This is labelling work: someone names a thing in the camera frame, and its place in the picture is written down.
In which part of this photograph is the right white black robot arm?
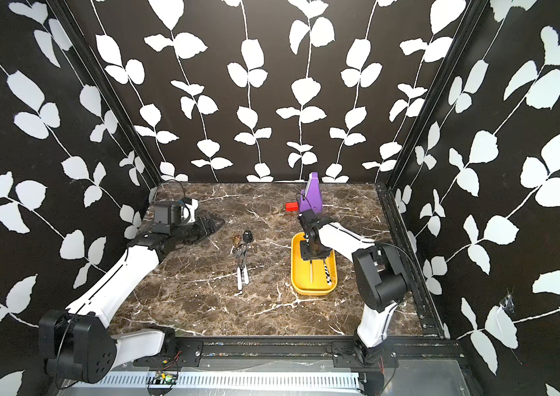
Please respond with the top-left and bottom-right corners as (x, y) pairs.
(291, 196), (411, 349)

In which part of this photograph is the purple plastic stand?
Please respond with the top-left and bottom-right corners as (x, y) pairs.
(297, 172), (323, 214)

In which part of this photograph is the spoon with patterned handle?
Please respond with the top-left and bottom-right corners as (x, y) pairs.
(323, 260), (333, 285)

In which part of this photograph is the small green circuit board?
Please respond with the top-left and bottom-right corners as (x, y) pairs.
(147, 371), (179, 389)

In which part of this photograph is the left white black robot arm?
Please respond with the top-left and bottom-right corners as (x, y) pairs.
(38, 212), (225, 384)

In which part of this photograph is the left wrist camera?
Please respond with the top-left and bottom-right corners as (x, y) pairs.
(151, 197), (199, 235)

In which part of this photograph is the white handled spoon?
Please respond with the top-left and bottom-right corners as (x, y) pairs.
(241, 244), (249, 285)
(234, 246), (244, 290)

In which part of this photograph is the white perforated strip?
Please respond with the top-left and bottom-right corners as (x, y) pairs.
(74, 371), (362, 392)

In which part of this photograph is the brown wooden small spoon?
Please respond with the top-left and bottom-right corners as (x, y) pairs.
(232, 235), (242, 248)

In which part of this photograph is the black round spoon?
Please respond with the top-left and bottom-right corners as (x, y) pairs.
(242, 230), (253, 244)

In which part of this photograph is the yellow plastic storage box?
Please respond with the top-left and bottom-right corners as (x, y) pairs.
(291, 232), (338, 296)

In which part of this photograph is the red small block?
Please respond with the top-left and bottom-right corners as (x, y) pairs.
(285, 201), (300, 212)

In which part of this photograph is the black front mounting rail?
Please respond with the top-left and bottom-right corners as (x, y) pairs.
(133, 335), (467, 371)

